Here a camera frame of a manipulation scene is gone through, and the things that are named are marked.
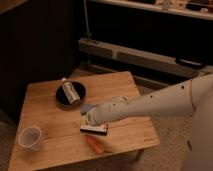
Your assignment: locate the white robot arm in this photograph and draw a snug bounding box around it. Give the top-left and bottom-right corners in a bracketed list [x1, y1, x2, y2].
[83, 74, 213, 171]

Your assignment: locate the blue cloth toy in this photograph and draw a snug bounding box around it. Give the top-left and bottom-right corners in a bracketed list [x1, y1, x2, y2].
[80, 104, 95, 115]

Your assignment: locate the black and white box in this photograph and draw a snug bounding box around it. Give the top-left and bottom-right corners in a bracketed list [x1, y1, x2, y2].
[80, 124, 108, 135]

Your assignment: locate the orange carrot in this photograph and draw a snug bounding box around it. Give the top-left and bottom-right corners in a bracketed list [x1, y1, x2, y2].
[85, 135, 109, 154]

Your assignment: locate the black bowl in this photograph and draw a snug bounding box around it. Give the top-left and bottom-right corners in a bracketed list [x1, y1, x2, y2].
[55, 81, 86, 107]

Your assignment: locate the wooden table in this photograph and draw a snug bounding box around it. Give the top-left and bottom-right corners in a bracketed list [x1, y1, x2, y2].
[7, 70, 161, 171]

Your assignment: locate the grey baseboard heater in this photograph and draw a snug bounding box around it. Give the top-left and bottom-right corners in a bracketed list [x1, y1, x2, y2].
[78, 38, 213, 78]

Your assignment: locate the white shelf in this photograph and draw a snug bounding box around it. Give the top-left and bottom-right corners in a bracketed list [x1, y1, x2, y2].
[89, 0, 213, 21]

